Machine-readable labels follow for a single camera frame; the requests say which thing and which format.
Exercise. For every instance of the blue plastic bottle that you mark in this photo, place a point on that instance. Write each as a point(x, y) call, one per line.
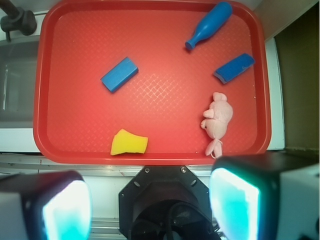
point(210, 24)

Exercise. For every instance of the red plastic tray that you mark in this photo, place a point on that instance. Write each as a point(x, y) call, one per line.
point(76, 117)

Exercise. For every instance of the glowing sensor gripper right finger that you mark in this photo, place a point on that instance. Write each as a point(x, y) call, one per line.
point(270, 196)

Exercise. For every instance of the metal sink basin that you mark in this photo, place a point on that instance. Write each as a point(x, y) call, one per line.
point(18, 64)

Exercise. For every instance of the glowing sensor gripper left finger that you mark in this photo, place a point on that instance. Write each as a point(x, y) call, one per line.
point(45, 206)

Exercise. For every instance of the black robot mount base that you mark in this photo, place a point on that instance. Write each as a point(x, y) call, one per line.
point(166, 203)

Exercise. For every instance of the blue sponge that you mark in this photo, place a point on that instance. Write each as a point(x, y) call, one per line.
point(234, 68)

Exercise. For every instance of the blue rectangular block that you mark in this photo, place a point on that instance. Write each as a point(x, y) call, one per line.
point(119, 75)

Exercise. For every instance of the yellow sponge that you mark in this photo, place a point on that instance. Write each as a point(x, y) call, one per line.
point(127, 142)

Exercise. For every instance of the pink plush toy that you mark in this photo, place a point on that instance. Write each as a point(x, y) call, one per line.
point(215, 123)

